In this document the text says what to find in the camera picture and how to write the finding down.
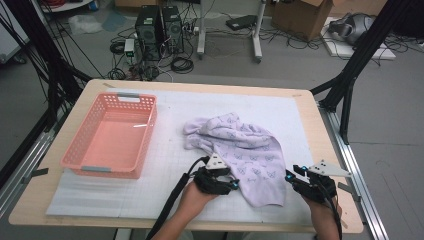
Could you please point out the black flat device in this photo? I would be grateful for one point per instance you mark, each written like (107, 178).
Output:
(240, 22)

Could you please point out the clear plastic bag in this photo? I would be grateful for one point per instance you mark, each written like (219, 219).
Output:
(85, 24)

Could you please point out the white foam board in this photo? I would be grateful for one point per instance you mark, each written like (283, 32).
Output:
(340, 50)

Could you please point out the open cardboard box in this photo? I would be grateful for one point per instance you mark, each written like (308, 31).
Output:
(300, 18)

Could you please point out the lilac printed towel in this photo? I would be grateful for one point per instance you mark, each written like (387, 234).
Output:
(246, 150)

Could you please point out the black computer tower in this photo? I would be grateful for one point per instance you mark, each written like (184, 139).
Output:
(173, 30)
(148, 33)

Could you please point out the person's left hand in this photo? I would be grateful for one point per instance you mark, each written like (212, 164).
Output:
(195, 201)

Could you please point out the white cabinet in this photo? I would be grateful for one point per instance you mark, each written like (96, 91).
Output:
(10, 40)

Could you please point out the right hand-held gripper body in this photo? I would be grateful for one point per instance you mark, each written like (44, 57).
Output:
(316, 190)

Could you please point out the white stand frame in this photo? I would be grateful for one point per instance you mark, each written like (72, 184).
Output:
(200, 33)

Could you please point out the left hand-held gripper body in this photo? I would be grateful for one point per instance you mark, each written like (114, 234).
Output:
(210, 181)

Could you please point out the white round table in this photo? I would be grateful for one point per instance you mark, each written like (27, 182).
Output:
(66, 6)

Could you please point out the grey rail bracket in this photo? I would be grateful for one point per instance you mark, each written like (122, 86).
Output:
(38, 173)
(348, 190)

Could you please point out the aluminium rail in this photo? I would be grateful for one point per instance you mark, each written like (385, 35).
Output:
(31, 153)
(366, 206)

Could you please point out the person's right hand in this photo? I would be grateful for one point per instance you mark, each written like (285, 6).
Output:
(325, 216)

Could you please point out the pink plastic basket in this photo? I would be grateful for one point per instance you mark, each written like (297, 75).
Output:
(100, 103)

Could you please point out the white grid mat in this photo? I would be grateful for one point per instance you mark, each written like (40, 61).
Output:
(206, 103)

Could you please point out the grey headset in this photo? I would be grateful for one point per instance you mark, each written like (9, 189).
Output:
(353, 28)

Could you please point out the white adapter box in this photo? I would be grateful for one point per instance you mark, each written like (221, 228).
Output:
(129, 46)

